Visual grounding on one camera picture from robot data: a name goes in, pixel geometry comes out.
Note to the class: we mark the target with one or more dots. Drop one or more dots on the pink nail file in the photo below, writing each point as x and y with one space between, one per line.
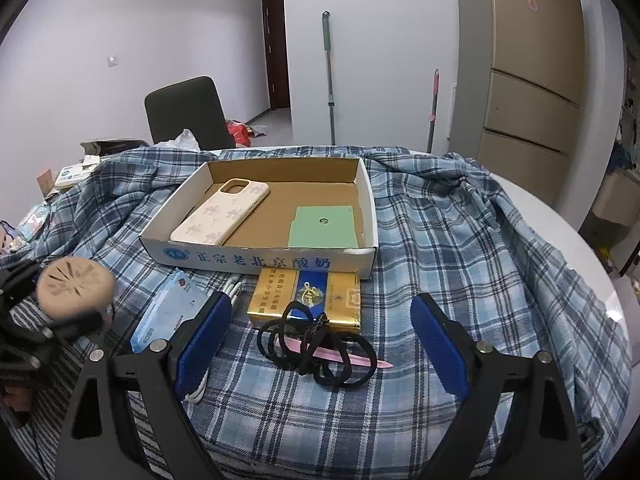
350 358

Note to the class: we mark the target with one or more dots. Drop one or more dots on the white plastic bag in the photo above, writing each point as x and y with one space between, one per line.
179 140

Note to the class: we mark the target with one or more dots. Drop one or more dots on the cream floral phone case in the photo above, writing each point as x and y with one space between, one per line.
220 215

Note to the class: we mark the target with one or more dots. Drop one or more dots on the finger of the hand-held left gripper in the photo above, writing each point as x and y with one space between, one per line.
45 342
20 285

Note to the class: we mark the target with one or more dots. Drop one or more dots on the round tan powder puff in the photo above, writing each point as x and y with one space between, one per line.
72 285

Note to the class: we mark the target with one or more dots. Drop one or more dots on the dark grey chair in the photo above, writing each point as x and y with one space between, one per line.
185 110

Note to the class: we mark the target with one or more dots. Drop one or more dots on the blue tissue packet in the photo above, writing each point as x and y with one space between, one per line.
160 315

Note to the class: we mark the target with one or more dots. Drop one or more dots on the red bag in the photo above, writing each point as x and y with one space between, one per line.
238 134

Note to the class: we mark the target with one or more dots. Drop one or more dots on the brown cardboard box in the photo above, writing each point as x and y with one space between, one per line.
617 197

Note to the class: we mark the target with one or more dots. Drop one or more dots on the clear patterned packet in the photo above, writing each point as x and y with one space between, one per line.
32 222

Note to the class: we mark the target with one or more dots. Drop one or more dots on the shallow cardboard box tray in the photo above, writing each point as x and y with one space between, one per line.
270 261

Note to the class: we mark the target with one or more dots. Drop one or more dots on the dark olive bag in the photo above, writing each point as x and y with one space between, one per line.
115 146

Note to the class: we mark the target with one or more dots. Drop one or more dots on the green card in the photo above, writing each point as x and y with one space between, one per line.
320 232

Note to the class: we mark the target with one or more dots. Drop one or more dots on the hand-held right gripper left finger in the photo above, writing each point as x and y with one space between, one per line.
206 342

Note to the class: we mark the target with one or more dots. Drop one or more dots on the blue plaid cloth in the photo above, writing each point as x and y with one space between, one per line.
425 240

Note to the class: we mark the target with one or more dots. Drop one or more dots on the white medicine boxes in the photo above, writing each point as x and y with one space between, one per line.
75 174

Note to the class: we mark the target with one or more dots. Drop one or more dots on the gold and blue carton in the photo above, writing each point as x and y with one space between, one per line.
280 301

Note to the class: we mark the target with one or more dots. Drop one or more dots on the person's left hand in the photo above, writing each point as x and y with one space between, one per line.
12 402

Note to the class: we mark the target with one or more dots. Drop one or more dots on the beige wardrobe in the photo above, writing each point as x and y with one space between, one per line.
530 60

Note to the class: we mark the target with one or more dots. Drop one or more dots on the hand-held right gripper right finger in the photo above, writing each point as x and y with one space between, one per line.
440 352

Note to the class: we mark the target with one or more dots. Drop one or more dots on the blue cloth bundle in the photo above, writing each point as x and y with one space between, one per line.
627 156

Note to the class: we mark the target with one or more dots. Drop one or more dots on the dark brown door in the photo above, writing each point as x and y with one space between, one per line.
277 50

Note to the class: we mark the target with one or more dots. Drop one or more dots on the small pink box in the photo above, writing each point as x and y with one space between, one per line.
47 182

